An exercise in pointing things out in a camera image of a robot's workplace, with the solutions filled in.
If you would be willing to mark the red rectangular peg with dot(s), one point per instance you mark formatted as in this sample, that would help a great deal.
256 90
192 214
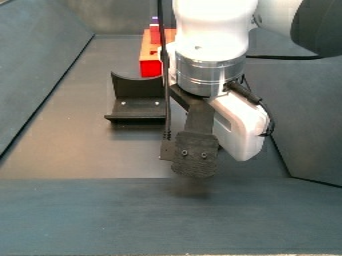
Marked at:
153 34

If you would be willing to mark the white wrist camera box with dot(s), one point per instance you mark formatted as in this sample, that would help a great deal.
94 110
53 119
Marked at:
239 124

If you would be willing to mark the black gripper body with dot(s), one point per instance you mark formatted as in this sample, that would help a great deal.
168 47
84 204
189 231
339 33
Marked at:
199 111

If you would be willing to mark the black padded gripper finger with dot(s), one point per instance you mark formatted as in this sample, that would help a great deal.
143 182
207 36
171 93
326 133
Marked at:
192 154

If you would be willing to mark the purple square peg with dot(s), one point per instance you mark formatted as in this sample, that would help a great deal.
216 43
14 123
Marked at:
153 20

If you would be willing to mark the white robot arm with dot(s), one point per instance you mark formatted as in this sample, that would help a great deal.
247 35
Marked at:
211 42

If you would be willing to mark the red peg board base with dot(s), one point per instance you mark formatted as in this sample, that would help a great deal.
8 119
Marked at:
148 57

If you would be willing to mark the black curved cradle fixture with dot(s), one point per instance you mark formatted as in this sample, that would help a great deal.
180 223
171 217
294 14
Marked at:
139 99

